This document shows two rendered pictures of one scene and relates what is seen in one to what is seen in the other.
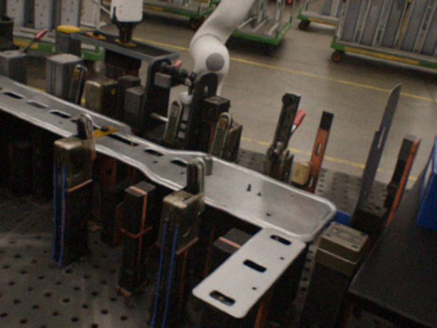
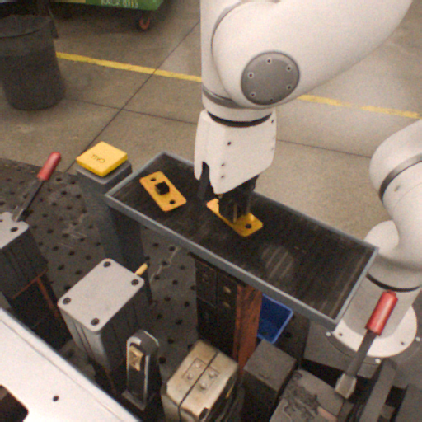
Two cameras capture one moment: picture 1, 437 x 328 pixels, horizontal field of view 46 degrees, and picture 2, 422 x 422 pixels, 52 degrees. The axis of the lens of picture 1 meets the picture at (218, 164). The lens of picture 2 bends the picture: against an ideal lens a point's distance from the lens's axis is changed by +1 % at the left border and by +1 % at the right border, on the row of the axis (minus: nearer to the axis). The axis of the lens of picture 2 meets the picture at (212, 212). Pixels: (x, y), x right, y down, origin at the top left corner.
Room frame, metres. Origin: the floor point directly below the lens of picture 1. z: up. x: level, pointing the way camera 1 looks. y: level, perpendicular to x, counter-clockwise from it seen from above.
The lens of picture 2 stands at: (1.31, 0.35, 1.60)
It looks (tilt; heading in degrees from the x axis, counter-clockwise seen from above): 46 degrees down; 8
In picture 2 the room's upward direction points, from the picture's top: straight up
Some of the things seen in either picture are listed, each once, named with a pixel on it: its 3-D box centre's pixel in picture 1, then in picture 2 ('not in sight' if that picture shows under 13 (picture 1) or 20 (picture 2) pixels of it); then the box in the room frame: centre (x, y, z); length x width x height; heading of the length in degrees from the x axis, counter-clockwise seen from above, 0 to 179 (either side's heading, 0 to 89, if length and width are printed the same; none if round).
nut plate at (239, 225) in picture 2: (125, 41); (233, 213); (1.73, 0.38, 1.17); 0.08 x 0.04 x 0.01; 48
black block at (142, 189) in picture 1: (136, 241); not in sight; (1.04, 0.17, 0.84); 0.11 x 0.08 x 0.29; 153
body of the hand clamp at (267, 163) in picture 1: (268, 209); not in sight; (1.25, -0.16, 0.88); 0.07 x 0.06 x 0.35; 153
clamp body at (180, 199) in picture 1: (173, 261); not in sight; (0.95, 0.06, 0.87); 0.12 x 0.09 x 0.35; 153
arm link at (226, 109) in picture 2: not in sight; (241, 91); (1.74, 0.38, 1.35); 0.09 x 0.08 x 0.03; 138
